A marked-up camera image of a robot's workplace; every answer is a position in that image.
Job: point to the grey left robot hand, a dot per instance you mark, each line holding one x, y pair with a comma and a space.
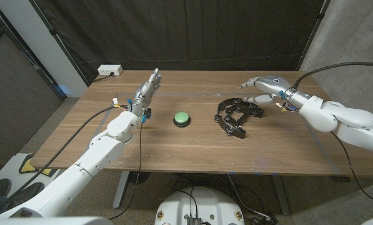
145, 92

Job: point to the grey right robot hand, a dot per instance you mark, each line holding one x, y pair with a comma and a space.
272, 84

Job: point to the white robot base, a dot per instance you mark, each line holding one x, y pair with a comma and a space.
201, 203

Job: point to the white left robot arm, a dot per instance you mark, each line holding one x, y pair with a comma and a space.
102, 153

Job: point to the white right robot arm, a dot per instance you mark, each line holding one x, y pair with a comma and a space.
345, 118

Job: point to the green push button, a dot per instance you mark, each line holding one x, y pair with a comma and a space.
182, 118

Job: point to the white power strip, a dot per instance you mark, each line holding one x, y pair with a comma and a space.
109, 69

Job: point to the black backdrop stand pole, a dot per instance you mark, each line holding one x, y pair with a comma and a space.
312, 34
61, 43

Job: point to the black backdrop curtain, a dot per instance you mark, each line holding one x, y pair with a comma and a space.
186, 31

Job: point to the black round stand base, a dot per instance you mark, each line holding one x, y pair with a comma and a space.
139, 177

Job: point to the grey table leg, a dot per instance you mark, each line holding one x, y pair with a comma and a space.
120, 190
281, 195

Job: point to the white floor mat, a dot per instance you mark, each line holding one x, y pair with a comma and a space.
9, 170

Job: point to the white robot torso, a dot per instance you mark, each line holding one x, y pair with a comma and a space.
48, 221

